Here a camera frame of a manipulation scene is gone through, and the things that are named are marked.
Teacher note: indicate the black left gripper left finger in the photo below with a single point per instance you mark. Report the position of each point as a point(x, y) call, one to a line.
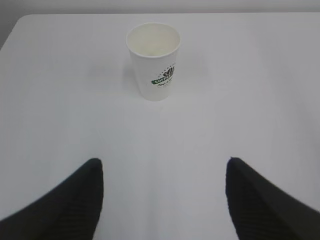
point(70, 211)

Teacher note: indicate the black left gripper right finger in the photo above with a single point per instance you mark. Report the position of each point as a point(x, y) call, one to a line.
point(259, 210)

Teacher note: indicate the white paper coffee cup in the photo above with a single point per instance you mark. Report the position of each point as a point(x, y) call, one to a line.
point(153, 49)

